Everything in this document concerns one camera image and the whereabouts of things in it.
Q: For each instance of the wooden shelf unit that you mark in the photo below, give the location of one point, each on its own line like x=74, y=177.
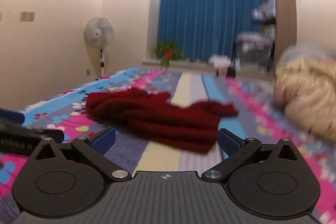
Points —
x=284, y=16

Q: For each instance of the dark red knit sweater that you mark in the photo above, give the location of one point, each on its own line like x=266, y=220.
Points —
x=162, y=121

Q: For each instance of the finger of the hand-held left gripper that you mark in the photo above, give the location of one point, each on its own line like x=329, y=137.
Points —
x=29, y=131
x=11, y=116

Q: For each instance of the clear plastic storage box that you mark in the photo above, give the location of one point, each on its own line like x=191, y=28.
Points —
x=252, y=53

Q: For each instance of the white clothes pile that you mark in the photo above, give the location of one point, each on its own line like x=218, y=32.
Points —
x=220, y=60

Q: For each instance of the cream windowsill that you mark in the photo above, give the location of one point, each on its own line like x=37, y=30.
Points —
x=189, y=65

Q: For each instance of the floral striped fleece blanket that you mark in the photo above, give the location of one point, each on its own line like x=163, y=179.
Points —
x=262, y=119

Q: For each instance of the white pedestal fan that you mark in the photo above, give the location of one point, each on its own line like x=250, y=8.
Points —
x=99, y=31

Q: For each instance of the potted green plant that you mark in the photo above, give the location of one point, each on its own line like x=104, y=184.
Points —
x=168, y=50

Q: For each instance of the grey pillow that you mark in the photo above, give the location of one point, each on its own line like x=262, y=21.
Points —
x=302, y=52

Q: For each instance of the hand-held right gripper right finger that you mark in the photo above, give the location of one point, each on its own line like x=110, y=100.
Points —
x=227, y=142

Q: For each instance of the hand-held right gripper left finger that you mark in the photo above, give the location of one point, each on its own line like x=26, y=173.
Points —
x=106, y=139

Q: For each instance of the blue curtain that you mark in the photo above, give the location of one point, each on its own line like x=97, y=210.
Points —
x=204, y=16

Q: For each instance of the cream star print duvet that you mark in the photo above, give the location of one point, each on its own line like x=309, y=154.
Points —
x=307, y=92

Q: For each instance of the black cloth item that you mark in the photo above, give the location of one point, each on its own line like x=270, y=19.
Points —
x=231, y=73

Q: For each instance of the wall switch plate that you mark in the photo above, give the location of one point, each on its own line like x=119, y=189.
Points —
x=24, y=16
x=31, y=16

